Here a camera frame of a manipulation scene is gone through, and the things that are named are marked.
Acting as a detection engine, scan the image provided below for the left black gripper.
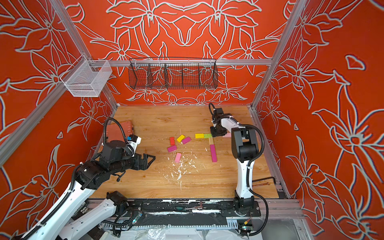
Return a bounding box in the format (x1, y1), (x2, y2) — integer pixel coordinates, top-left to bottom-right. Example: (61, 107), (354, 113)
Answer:
(110, 150), (157, 175)

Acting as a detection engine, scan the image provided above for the dark magenta block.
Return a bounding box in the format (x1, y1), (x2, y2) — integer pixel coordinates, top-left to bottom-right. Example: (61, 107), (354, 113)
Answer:
(210, 145), (216, 155)

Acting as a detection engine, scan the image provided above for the magenta block top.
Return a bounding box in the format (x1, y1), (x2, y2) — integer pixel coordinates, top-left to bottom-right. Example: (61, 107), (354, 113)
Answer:
(182, 137), (192, 145)

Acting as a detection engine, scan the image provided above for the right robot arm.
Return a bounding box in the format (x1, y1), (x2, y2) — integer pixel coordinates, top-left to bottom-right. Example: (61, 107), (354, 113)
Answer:
(209, 103), (265, 214)

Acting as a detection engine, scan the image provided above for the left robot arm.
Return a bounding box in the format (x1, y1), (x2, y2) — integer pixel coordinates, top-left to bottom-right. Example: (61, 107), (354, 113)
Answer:
(16, 135), (156, 240)

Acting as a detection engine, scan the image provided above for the pale pink block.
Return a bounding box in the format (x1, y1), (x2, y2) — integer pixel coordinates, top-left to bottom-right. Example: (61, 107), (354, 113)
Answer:
(175, 153), (182, 163)

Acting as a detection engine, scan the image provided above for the red plastic tool case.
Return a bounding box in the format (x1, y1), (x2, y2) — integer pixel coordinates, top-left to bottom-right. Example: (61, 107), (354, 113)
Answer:
(106, 121), (134, 143)

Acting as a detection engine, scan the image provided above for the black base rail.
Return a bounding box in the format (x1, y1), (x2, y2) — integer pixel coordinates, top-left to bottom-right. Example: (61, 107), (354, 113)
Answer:
(102, 199), (261, 229)

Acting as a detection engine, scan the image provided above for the black wire basket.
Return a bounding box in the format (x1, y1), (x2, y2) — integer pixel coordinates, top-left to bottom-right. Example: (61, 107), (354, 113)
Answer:
(128, 58), (219, 90)

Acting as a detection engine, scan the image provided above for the white wire basket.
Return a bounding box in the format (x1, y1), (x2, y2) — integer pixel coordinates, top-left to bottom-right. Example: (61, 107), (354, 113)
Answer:
(61, 60), (112, 98)

